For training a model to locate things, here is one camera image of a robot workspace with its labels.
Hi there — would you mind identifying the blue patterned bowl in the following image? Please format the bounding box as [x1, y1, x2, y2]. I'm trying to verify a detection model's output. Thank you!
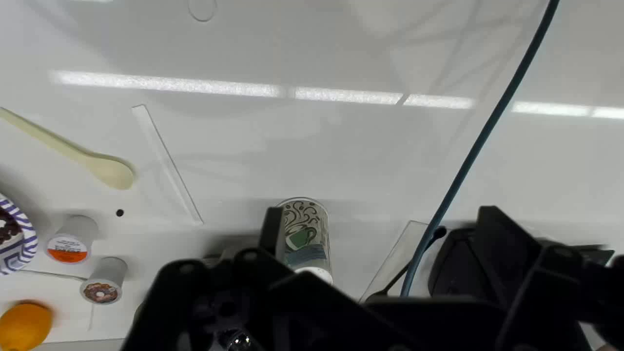
[0, 194, 39, 277]

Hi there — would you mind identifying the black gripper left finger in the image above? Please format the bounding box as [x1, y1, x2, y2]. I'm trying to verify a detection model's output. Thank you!
[120, 205, 366, 351]

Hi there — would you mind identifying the orange lid coffee pod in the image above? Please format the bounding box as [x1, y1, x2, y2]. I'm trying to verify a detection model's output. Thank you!
[44, 213, 99, 266]

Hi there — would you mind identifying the orange fruit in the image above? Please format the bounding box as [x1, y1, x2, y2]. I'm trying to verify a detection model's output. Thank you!
[0, 299, 54, 351]

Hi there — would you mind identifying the printed paper cup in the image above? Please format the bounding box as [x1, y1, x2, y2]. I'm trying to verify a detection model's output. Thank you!
[276, 196, 335, 285]

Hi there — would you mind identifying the thin black cable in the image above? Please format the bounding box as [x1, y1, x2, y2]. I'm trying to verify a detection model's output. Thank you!
[362, 225, 450, 303]

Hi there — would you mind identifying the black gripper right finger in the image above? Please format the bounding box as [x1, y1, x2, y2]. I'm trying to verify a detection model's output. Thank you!
[475, 205, 624, 351]

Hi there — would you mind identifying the cream plastic spoon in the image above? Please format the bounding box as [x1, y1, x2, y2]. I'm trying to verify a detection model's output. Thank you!
[0, 106, 138, 194]

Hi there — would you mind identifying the blue cable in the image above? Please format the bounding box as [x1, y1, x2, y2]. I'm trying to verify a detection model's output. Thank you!
[397, 0, 561, 299]

